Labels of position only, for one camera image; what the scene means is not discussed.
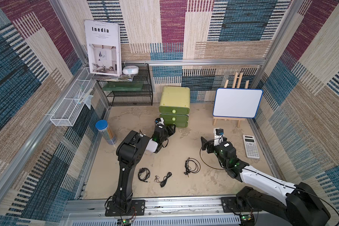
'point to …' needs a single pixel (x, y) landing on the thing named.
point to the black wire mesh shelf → (131, 98)
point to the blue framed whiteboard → (237, 102)
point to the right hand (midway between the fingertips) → (209, 135)
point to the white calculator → (251, 148)
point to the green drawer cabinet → (174, 105)
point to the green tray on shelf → (123, 86)
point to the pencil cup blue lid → (102, 126)
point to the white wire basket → (69, 109)
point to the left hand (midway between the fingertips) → (175, 125)
